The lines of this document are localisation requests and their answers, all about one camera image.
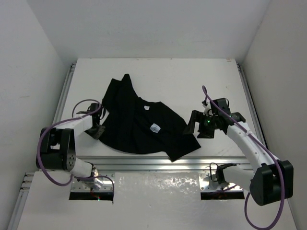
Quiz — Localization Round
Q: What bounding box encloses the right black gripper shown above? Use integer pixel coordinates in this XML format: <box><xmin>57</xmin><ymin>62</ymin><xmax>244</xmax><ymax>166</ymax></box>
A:
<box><xmin>183</xmin><ymin>110</ymin><xmax>218</xmax><ymax>138</ymax></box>

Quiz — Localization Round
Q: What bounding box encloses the black t shirt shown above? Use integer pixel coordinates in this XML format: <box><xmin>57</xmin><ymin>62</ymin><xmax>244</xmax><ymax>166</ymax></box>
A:
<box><xmin>99</xmin><ymin>74</ymin><xmax>201</xmax><ymax>161</ymax></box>

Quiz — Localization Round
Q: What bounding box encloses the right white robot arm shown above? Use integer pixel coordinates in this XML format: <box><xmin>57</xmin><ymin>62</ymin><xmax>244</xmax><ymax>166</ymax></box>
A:
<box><xmin>184</xmin><ymin>98</ymin><xmax>294</xmax><ymax>206</ymax></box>

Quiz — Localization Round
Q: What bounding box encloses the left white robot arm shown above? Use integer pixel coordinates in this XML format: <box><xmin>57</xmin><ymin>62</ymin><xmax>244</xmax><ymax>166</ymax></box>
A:
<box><xmin>36</xmin><ymin>99</ymin><xmax>106</xmax><ymax>186</ymax></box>

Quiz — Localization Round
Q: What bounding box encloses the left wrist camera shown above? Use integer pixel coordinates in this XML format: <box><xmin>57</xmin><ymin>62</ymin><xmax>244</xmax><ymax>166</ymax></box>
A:
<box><xmin>77</xmin><ymin>103</ymin><xmax>102</xmax><ymax>116</ymax></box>

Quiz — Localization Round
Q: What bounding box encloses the aluminium rail frame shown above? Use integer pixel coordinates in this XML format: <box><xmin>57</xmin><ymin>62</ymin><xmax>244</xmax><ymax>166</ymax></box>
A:
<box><xmin>9</xmin><ymin>58</ymin><xmax>258</xmax><ymax>230</ymax></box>

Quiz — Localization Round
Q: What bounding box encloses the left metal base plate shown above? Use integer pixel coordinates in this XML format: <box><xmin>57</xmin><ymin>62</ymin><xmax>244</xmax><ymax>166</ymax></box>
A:
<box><xmin>71</xmin><ymin>172</ymin><xmax>115</xmax><ymax>193</ymax></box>

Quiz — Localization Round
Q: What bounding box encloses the metal base plate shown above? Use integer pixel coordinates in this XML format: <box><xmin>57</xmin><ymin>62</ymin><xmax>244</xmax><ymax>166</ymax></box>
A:
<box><xmin>71</xmin><ymin>172</ymin><xmax>115</xmax><ymax>193</ymax></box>
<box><xmin>199</xmin><ymin>172</ymin><xmax>243</xmax><ymax>193</ymax></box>

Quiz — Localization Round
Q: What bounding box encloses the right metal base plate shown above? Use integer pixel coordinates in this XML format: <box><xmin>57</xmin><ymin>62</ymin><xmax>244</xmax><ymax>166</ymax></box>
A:
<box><xmin>199</xmin><ymin>172</ymin><xmax>243</xmax><ymax>193</ymax></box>

